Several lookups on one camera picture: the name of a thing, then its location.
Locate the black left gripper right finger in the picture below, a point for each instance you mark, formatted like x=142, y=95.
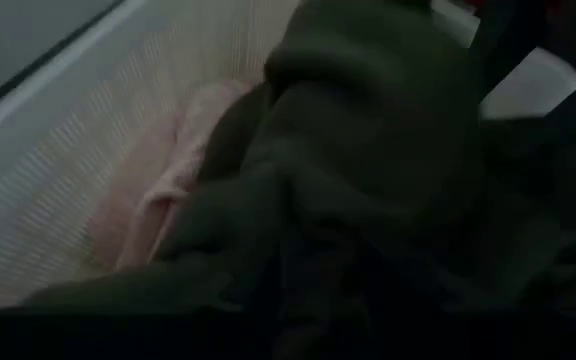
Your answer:
x=443, y=335

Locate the pink garment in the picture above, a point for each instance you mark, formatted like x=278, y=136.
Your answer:
x=178, y=170

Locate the black garment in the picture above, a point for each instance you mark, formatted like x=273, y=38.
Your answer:
x=528, y=150

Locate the olive green garment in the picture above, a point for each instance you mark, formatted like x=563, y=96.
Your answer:
x=358, y=150

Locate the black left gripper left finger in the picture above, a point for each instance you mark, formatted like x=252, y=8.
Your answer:
x=168, y=335

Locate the white plastic woven basket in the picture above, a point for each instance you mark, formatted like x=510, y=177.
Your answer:
x=78, y=150

